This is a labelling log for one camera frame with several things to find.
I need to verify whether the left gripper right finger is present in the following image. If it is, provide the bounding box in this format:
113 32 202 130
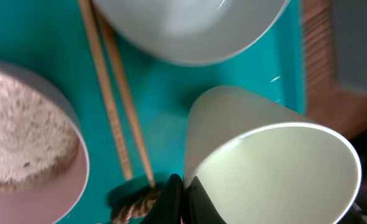
182 177 226 224

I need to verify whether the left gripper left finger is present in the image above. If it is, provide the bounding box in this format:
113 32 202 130
141 174 183 224

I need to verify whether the brown food scrap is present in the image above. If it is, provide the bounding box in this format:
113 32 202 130
110 188 161 224

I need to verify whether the white paper cup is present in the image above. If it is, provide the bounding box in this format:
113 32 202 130
183 85 362 224

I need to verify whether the pink bowl with rice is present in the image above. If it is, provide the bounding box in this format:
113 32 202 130
0 61 90 223

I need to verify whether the grey dishwasher rack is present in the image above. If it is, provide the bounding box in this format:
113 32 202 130
332 0 367 95

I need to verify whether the right wooden chopstick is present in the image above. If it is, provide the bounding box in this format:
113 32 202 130
95 9 156 188

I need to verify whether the wooden chopstick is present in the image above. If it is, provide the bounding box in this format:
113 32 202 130
78 0 133 180
95 9 156 188

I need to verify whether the teal serving tray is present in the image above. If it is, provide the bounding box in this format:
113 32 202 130
0 1 306 223

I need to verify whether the left wooden chopstick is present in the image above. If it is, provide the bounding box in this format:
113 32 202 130
78 0 133 180

